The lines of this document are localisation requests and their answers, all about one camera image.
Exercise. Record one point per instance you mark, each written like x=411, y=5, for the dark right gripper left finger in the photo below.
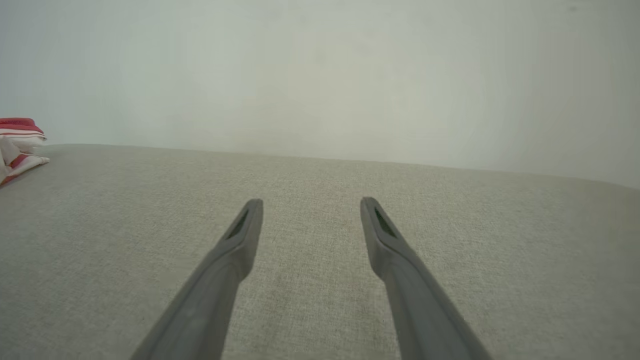
x=215, y=300

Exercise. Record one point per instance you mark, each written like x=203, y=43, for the red white basketball shorts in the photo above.
x=17, y=125

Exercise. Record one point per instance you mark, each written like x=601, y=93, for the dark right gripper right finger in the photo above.
x=425, y=310

